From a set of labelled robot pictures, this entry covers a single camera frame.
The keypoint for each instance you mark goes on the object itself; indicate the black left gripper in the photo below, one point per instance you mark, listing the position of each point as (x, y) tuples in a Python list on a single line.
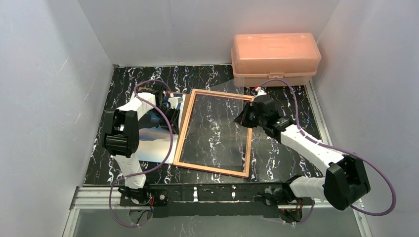
[(173, 115)]

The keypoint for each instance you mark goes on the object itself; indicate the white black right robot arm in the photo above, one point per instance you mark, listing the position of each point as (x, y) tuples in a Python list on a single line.
[(344, 178)]

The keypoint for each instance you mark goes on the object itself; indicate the blue sky landscape photo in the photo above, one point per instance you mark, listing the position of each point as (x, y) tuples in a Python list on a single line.
[(154, 142)]

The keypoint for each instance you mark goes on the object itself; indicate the clear acrylic sheet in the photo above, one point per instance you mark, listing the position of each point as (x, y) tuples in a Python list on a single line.
[(212, 138)]

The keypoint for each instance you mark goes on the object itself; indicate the aluminium mounting rail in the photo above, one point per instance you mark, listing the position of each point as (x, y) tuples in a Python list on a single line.
[(210, 199)]

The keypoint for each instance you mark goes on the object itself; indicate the pink plastic storage box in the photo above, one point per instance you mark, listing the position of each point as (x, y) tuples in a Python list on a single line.
[(278, 59)]

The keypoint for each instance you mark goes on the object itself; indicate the pink wooden picture frame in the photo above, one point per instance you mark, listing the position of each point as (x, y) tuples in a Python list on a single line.
[(184, 128)]

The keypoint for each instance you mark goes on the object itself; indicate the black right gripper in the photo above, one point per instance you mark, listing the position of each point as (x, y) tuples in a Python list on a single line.
[(245, 116)]

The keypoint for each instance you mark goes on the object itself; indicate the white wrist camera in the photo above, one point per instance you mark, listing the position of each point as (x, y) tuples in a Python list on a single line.
[(175, 101), (260, 94)]

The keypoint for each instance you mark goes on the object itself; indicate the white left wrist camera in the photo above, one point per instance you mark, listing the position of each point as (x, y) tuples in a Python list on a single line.
[(175, 101)]

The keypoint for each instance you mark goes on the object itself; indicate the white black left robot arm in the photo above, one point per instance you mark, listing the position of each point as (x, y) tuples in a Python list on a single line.
[(121, 137)]

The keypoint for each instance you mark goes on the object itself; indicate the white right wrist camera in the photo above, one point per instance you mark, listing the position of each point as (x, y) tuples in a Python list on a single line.
[(260, 94)]

